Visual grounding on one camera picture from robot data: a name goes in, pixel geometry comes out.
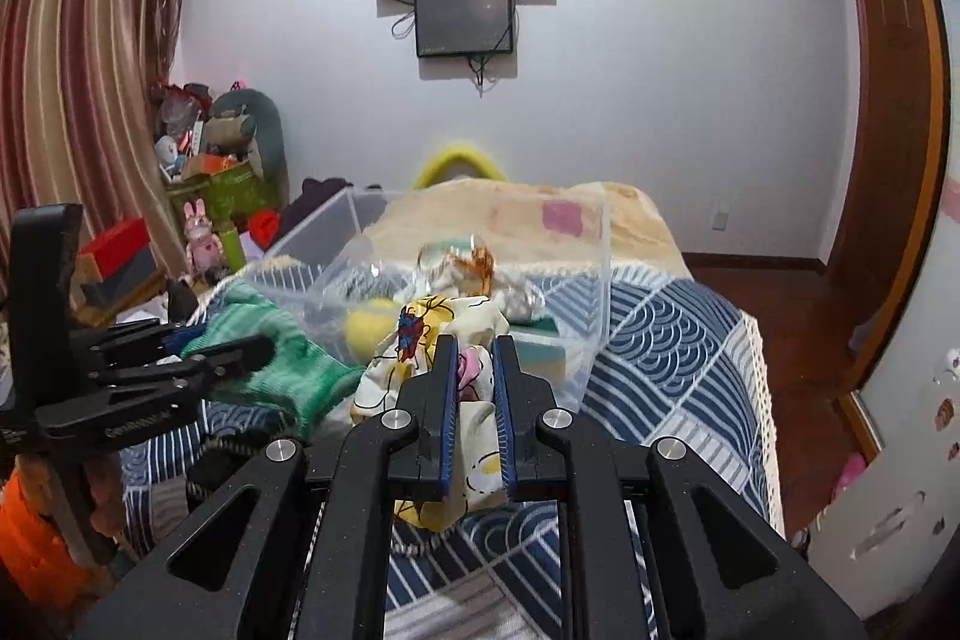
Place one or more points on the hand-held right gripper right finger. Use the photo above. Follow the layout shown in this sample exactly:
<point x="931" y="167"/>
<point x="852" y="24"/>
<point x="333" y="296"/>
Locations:
<point x="501" y="419"/>

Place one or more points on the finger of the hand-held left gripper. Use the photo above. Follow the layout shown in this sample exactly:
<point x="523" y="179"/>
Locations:
<point x="232" y="356"/>
<point x="135" y="340"/>

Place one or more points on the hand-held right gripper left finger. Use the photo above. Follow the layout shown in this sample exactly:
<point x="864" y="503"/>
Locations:
<point x="450" y="419"/>

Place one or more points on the green knitted cloth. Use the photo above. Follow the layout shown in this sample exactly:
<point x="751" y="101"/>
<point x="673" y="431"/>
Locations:
<point x="300" y="362"/>

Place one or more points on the cartoon printed cream cloth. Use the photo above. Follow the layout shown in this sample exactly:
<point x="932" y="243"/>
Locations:
<point x="420" y="329"/>

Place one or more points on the clear plastic storage bin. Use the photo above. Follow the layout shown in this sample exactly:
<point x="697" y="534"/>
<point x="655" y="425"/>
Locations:
<point x="570" y="280"/>

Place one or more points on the person's left hand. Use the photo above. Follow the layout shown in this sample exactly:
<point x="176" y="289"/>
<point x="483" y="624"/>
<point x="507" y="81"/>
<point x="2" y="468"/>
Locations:
<point x="106" y="497"/>

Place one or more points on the green sponge block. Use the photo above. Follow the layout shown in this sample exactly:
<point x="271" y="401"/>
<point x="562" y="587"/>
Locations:
<point x="559" y="347"/>

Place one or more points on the red box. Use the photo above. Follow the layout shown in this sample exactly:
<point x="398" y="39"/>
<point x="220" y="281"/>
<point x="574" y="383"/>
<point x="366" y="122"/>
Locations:
<point x="116" y="246"/>

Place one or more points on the green bottle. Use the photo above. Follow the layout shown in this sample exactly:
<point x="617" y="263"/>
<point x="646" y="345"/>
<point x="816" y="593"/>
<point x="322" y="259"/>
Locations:
<point x="231" y="246"/>

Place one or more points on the yellow plush ball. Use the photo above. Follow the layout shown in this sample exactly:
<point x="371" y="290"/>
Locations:
<point x="369" y="329"/>

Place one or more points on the pink rabbit plush toy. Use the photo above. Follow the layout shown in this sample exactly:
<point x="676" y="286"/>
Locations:
<point x="202" y="239"/>

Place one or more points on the red cloth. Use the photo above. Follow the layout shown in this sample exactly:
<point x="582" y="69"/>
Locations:
<point x="264" y="227"/>

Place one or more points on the orange brown plush toy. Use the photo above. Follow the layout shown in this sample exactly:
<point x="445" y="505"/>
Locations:
<point x="472" y="269"/>

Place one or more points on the green cardboard box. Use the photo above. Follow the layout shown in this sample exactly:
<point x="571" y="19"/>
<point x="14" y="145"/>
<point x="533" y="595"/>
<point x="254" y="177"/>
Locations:
<point x="225" y="190"/>

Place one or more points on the dark purple cloth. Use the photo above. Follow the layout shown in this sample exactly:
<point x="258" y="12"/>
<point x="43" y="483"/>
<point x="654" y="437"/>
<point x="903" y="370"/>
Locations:
<point x="315" y="205"/>

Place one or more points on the blue wave patterned blanket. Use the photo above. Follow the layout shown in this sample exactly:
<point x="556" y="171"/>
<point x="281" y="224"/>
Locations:
<point x="675" y="347"/>

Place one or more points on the grey green plush toy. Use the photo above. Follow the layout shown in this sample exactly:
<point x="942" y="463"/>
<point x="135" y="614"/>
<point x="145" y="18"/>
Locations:
<point x="259" y="138"/>

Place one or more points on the pile of small toys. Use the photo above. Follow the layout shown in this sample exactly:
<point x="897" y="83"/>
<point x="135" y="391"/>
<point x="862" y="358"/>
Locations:
<point x="180" y="123"/>

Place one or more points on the striped brown curtain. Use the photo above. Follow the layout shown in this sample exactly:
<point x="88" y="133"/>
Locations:
<point x="82" y="70"/>

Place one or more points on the beige fleece blanket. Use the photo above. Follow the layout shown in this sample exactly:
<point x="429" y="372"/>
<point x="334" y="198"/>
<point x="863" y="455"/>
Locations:
<point x="645" y="220"/>

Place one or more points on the white cabinet with stickers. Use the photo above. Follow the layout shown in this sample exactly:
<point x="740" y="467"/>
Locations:
<point x="900" y="422"/>

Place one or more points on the wooden door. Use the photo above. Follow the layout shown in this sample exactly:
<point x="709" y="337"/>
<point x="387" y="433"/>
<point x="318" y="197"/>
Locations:
<point x="900" y="123"/>

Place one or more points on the white wall socket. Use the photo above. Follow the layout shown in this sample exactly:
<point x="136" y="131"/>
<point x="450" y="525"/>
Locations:
<point x="720" y="218"/>

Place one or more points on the small black wall monitor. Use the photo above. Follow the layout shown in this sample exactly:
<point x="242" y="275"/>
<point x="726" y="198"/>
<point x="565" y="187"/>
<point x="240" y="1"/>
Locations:
<point x="465" y="21"/>

